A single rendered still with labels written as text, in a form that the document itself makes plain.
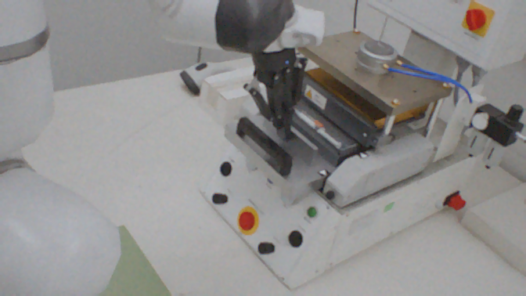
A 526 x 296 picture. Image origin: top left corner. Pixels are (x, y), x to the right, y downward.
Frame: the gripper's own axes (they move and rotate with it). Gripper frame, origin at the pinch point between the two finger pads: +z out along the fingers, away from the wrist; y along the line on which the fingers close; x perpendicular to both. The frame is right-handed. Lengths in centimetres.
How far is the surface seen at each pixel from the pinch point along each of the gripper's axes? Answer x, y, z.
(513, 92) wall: 5, -69, 34
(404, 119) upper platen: 10.0, -22.3, 7.0
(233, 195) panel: -6.4, 10.8, 19.4
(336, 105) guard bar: 1.7, -11.8, 1.8
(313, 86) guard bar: -5.3, -11.9, 1.4
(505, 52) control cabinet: 15.9, -42.4, -1.9
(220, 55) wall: -131, -54, 93
